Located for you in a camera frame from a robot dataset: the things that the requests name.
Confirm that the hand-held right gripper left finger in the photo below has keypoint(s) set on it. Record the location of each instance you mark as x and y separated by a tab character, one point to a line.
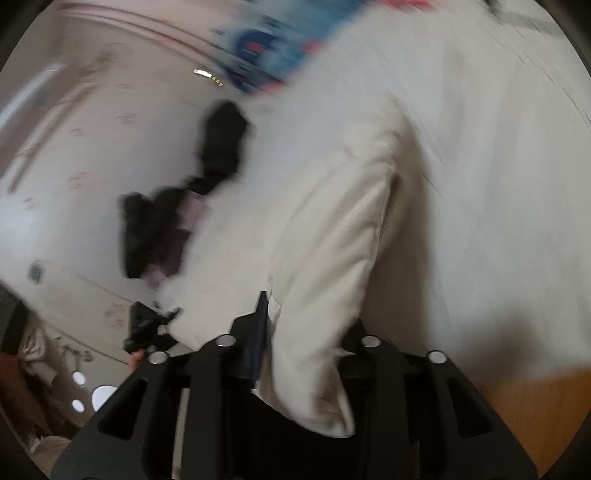
261	323

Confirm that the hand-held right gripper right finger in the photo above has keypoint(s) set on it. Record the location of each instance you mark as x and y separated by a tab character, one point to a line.
369	369

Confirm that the blue printed blanket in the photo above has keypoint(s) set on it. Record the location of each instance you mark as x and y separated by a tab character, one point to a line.
277	46

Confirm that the wooden bed frame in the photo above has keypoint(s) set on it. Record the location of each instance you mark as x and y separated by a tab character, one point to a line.
531	415

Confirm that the ceiling lamp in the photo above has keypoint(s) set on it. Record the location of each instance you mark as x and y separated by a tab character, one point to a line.
101	397

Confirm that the cream padded jacket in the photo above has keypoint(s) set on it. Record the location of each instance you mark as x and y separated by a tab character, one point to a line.
323	254

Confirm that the black and mauve garment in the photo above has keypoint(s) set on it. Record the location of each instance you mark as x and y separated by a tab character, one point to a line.
147	230

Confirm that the person's left hand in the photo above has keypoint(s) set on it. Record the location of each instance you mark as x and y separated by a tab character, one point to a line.
137	359

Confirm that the white striped bed sheet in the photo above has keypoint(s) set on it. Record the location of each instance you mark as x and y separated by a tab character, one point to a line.
508	230

